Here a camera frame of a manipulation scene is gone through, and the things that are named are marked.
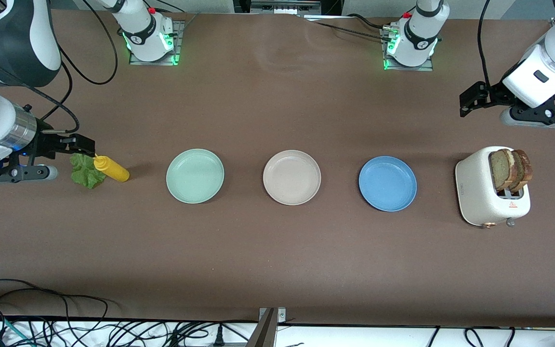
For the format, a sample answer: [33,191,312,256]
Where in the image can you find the blue plate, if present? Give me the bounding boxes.
[358,156,418,212]

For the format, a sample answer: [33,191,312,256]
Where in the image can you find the black braided cable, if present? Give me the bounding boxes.
[312,22,388,42]

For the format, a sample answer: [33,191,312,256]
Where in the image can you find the brown bread slice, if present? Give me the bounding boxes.
[510,149,533,194]
[489,148,516,191]

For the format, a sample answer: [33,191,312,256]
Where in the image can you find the yellow mustard squeeze bottle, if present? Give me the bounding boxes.
[93,153,130,183]

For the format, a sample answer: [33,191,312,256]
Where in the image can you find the pale green plate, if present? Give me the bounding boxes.
[166,148,225,204]

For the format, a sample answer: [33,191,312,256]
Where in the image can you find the grey metal table bracket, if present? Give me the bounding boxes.
[246,307,287,347]

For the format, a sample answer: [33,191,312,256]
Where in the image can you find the beige plate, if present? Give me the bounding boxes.
[263,149,322,206]

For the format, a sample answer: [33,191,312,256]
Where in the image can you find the thick black cable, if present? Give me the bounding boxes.
[347,13,389,29]

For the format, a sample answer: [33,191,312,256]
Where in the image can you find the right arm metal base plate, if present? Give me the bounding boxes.
[129,19,185,66]

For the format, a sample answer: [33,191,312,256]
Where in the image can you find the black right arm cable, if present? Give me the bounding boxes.
[0,0,119,135]

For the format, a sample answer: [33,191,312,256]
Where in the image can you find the white two-slot toaster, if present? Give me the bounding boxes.
[455,146,531,228]

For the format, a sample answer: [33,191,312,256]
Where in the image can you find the long looped black cable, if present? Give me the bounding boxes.
[0,279,114,321]

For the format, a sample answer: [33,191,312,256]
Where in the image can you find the grey metal device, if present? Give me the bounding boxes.
[250,0,322,15]

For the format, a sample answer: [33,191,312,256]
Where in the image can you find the tangled black cables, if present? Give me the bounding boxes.
[32,318,259,347]

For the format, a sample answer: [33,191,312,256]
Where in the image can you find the green lettuce leaf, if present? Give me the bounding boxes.
[70,153,108,189]

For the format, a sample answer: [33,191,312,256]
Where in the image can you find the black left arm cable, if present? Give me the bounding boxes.
[477,0,493,87]

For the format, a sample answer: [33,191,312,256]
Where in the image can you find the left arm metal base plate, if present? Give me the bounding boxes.
[381,27,435,72]

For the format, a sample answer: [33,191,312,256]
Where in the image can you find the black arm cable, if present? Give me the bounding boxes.
[477,0,493,87]
[0,0,119,135]

